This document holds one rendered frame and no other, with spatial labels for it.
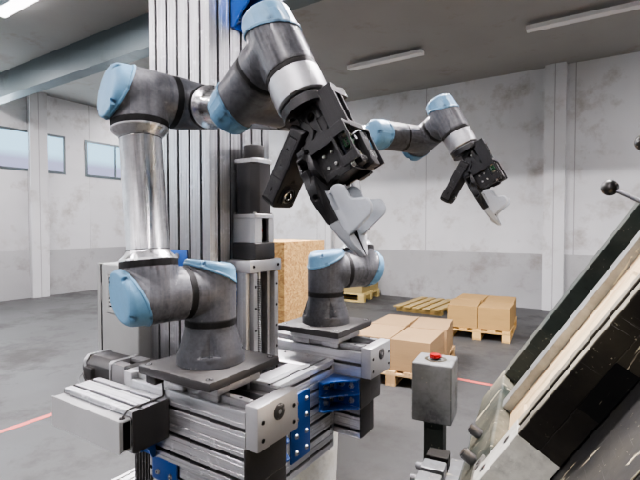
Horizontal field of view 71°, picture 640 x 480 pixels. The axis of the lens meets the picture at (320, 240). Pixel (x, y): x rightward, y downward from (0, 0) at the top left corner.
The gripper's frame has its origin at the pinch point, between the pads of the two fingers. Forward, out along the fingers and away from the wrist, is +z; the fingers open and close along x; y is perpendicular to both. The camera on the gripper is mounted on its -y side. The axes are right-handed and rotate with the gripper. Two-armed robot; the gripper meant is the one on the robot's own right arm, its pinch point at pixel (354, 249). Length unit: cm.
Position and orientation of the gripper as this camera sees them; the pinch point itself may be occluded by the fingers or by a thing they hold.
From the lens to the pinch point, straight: 56.0
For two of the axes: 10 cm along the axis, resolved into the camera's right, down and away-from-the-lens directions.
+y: 7.5, -4.5, -4.9
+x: 5.4, -0.3, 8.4
